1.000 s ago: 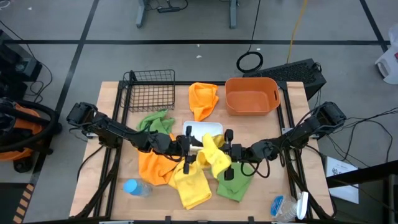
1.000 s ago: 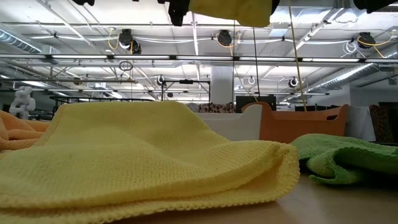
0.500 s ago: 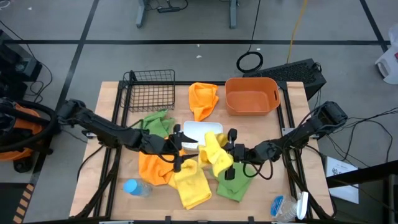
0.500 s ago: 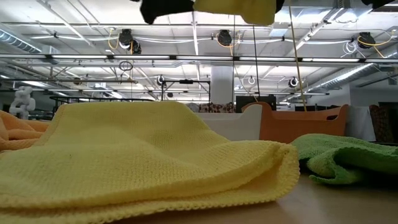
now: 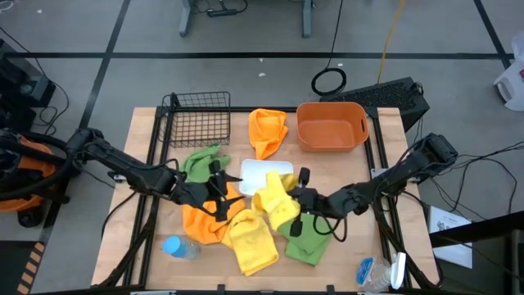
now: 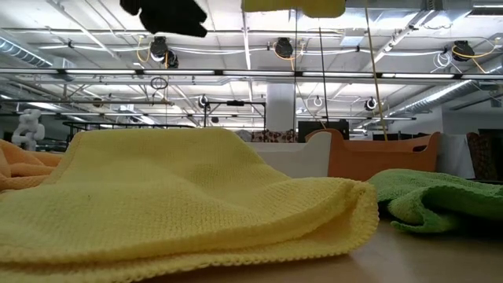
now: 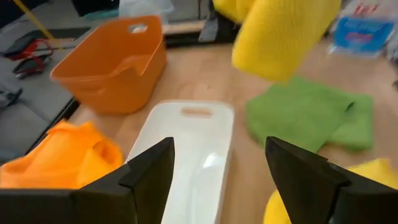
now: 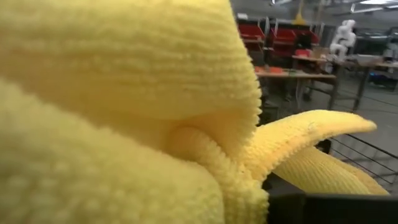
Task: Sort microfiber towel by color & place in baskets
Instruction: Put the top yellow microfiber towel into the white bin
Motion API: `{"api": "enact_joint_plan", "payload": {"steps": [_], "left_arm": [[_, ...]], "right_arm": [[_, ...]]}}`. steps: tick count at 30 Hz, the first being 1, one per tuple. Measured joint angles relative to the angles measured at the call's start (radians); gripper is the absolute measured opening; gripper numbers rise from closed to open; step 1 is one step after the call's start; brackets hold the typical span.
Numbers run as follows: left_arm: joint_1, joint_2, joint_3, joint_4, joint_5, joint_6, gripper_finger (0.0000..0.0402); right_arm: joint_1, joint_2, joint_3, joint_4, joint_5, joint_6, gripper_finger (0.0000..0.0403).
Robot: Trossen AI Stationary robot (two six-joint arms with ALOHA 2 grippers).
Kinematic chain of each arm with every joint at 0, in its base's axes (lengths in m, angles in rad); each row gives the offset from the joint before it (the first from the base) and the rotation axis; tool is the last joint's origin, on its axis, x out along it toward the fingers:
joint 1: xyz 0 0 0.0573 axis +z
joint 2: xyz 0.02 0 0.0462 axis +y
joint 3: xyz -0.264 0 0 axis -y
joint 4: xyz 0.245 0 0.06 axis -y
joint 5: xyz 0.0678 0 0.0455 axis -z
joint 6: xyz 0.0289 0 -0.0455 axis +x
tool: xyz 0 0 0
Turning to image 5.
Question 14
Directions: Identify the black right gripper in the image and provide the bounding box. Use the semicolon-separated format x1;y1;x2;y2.
288;166;328;238

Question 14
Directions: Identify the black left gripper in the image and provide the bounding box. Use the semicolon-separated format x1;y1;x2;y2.
178;160;246;223

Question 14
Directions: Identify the yellow microfiber towel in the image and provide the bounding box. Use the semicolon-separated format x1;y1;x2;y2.
221;208;280;277
251;170;302;232

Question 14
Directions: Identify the green microfiber towel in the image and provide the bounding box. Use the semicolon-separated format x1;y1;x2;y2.
277;212;333;266
179;143;232;184

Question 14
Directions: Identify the orange microfiber towel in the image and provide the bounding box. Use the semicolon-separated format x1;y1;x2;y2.
182;182;247;246
247;108;289;161

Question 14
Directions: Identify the white plastic basket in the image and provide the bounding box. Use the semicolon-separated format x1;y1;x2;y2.
238;158;295;197

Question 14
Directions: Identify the orange plastic basket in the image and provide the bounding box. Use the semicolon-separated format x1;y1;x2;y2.
295;101;370;154

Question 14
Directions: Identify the blue-capped plastic bottle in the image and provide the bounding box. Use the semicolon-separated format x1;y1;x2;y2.
162;235;201;260

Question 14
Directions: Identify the clear bottle with blue label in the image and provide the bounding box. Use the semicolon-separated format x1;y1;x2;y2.
355;256;394;293

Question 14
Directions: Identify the black computer tower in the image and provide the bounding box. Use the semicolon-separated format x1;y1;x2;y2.
318;76;431;133

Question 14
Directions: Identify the white paper sheet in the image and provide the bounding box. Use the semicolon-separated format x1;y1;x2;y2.
427;205;474;270

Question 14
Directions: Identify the black metal beam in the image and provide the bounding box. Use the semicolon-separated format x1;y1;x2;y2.
429;211;524;249

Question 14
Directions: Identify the black power strip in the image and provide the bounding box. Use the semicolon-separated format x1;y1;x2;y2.
206;7;238;18

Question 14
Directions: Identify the orange shop vacuum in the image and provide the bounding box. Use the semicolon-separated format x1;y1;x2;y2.
0;129;73;229

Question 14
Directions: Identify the white plastic container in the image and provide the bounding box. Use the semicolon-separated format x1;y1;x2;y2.
493;30;524;112

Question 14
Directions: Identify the black equipment case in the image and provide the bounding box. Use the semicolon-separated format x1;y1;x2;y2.
0;39;56;132

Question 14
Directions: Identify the black wire basket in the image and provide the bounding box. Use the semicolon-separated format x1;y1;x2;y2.
157;90;233;149

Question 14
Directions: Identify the black hanging power cable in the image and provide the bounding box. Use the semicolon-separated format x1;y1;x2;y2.
310;0;348;98

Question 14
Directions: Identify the gray desk frame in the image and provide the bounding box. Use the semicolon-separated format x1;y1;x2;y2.
178;0;315;39

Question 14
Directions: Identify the yellow hanging cable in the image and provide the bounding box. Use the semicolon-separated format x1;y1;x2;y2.
376;0;407;85

